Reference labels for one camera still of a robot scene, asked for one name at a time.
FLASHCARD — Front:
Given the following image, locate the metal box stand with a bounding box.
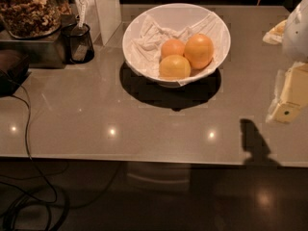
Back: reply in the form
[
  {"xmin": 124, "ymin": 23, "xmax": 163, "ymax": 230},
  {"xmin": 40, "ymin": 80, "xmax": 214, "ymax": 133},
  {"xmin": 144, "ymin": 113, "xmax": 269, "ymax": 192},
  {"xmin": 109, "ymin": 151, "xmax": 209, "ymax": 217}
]
[{"xmin": 0, "ymin": 12, "xmax": 76, "ymax": 68}]

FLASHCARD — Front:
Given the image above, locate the black device on table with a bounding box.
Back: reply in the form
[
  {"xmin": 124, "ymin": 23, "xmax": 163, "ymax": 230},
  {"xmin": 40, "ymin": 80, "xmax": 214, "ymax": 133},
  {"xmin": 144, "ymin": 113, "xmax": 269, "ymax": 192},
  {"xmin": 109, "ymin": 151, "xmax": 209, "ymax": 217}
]
[{"xmin": 0, "ymin": 49, "xmax": 30, "ymax": 96}]

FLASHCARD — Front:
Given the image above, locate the white utensil in cup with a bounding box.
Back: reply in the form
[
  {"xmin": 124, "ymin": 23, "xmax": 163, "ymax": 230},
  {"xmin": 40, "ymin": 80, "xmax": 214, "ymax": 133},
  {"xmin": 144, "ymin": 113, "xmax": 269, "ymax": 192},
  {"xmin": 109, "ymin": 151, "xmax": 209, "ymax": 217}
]
[{"xmin": 77, "ymin": 0, "xmax": 88, "ymax": 29}]

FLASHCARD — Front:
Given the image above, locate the white box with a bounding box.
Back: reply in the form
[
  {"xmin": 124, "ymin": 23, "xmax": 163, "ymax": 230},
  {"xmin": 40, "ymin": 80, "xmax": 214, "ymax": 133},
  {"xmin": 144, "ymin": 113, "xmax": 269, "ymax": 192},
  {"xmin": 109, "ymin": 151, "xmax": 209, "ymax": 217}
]
[{"xmin": 85, "ymin": 0, "xmax": 121, "ymax": 45}]

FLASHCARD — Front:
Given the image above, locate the black mesh cup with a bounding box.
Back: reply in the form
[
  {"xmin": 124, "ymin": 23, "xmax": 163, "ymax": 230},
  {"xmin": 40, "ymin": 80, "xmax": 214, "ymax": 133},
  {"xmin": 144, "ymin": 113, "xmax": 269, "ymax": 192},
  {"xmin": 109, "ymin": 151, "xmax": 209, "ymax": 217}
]
[{"xmin": 61, "ymin": 23, "xmax": 94, "ymax": 64}]

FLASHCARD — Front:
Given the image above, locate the glass jar of nuts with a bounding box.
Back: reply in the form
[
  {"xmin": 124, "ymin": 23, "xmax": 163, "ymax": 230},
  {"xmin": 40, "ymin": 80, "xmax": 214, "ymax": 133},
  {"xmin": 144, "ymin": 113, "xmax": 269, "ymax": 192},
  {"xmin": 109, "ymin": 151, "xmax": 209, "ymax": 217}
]
[{"xmin": 0, "ymin": 0, "xmax": 61, "ymax": 39}]

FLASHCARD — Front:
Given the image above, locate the right large orange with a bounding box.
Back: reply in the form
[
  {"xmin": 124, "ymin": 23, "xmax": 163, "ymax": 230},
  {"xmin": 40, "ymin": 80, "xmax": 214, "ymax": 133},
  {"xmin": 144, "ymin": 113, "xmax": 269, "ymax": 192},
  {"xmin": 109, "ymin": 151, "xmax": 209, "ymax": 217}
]
[{"xmin": 184, "ymin": 34, "xmax": 214, "ymax": 69}]

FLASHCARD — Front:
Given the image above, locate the white cloth in bowl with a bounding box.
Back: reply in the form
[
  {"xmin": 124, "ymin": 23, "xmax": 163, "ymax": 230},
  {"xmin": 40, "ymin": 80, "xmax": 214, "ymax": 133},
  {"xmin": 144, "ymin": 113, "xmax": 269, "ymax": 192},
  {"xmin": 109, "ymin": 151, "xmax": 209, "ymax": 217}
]
[{"xmin": 130, "ymin": 13, "xmax": 231, "ymax": 88}]

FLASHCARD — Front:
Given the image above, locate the back left orange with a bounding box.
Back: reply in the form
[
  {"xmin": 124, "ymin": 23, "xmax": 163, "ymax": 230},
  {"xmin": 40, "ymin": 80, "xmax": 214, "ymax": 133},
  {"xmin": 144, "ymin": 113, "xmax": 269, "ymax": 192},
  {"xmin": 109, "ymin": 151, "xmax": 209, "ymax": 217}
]
[{"xmin": 161, "ymin": 38, "xmax": 185, "ymax": 59}]

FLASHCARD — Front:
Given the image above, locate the black cable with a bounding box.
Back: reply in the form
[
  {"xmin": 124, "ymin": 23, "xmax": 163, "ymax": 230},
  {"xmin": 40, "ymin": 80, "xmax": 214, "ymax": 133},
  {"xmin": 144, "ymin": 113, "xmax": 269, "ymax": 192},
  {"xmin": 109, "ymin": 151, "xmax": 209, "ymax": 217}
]
[{"xmin": 0, "ymin": 80, "xmax": 123, "ymax": 231}]

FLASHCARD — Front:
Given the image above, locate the front orange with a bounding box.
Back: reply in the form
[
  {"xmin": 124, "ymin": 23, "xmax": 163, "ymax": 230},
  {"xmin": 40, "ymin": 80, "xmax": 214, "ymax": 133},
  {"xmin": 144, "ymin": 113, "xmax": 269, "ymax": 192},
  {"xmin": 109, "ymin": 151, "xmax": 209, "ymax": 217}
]
[{"xmin": 159, "ymin": 55, "xmax": 191, "ymax": 80}]

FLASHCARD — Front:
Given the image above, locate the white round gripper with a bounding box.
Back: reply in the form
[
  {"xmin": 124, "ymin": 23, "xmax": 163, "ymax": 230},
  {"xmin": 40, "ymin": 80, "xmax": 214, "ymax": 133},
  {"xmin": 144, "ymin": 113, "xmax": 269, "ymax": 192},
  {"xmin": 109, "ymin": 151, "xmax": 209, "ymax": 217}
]
[{"xmin": 263, "ymin": 0, "xmax": 308, "ymax": 123}]

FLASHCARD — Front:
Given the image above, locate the white ceramic bowl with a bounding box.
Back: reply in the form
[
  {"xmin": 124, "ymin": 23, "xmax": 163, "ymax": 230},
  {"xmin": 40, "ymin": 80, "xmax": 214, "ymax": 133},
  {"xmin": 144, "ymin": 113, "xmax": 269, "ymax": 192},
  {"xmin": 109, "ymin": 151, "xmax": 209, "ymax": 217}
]
[{"xmin": 121, "ymin": 2, "xmax": 232, "ymax": 89}]

